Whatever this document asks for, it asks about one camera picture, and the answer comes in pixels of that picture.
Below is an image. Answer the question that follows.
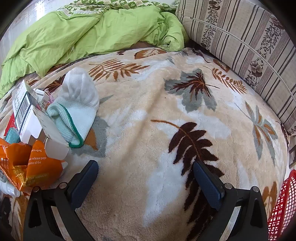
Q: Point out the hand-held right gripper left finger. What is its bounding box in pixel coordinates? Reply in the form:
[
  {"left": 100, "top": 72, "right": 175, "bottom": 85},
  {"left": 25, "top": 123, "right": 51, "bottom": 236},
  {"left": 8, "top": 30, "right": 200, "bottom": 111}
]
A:
[{"left": 23, "top": 160, "right": 99, "bottom": 241}]

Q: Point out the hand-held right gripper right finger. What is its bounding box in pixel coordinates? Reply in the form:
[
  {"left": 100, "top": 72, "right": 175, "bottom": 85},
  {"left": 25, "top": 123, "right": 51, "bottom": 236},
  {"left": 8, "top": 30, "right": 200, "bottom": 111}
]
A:
[{"left": 193, "top": 161, "right": 270, "bottom": 241}]

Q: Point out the red plastic basket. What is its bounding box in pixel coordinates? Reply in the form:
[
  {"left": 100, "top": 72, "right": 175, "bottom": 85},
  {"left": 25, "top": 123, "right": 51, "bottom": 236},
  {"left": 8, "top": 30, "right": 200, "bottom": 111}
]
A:
[{"left": 267, "top": 169, "right": 296, "bottom": 241}]

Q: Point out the red cardboard box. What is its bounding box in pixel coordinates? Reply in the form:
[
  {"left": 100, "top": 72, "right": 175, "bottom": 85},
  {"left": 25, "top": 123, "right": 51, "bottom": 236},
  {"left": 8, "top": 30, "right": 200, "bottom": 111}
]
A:
[{"left": 4, "top": 113, "right": 16, "bottom": 137}]

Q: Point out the orange plastic package bag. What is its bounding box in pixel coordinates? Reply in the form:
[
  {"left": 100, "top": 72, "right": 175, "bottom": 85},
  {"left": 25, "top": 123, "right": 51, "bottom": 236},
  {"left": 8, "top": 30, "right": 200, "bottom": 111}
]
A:
[{"left": 0, "top": 138, "right": 67, "bottom": 195}]

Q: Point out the white plastic object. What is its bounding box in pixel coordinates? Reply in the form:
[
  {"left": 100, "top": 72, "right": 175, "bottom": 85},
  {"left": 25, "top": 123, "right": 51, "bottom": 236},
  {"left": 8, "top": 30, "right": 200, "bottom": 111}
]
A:
[{"left": 0, "top": 167, "right": 21, "bottom": 197}]

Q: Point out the white sock with green trim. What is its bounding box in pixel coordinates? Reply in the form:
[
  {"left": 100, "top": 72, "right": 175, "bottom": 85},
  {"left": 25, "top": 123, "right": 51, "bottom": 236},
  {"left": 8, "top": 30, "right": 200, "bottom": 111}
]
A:
[{"left": 46, "top": 66, "right": 100, "bottom": 149}]

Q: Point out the white cardboard box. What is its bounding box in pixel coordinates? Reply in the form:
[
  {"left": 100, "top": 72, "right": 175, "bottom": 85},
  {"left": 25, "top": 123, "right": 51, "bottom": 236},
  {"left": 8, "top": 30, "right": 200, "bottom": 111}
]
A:
[{"left": 11, "top": 80, "right": 70, "bottom": 160}]

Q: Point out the teal cardboard box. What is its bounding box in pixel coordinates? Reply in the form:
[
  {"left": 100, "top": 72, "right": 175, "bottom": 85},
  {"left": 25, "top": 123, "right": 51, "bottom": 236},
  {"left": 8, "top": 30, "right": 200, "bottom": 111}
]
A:
[{"left": 5, "top": 127, "right": 20, "bottom": 144}]

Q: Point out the small white pink box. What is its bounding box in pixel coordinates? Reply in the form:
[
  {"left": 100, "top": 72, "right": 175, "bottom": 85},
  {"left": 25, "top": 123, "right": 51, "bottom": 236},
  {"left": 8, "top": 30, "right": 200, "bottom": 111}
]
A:
[{"left": 33, "top": 89, "right": 55, "bottom": 108}]

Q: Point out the leaf print plush blanket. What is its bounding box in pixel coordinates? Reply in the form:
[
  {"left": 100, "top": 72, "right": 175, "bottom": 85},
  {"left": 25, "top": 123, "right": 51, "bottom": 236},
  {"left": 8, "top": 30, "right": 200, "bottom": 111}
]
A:
[{"left": 0, "top": 47, "right": 289, "bottom": 241}]

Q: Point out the striped floral headboard cushion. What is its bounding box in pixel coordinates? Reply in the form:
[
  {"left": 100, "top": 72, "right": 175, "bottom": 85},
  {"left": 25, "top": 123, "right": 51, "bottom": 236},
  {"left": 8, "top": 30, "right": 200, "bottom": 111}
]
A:
[{"left": 176, "top": 0, "right": 296, "bottom": 136}]

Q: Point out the green duvet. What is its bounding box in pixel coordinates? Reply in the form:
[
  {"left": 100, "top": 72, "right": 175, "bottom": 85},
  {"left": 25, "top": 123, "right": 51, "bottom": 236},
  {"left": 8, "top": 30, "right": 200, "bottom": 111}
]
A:
[{"left": 0, "top": 5, "right": 189, "bottom": 98}]

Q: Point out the green white patterned quilt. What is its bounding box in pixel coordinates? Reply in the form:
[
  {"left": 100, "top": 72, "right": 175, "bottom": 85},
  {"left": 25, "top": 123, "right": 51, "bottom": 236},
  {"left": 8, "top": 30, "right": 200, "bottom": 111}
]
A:
[{"left": 57, "top": 0, "right": 183, "bottom": 14}]

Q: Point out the thin white cord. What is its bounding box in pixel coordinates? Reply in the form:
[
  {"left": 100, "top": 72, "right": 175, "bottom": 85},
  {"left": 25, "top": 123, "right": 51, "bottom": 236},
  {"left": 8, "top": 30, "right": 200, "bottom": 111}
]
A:
[{"left": 193, "top": 19, "right": 296, "bottom": 103}]

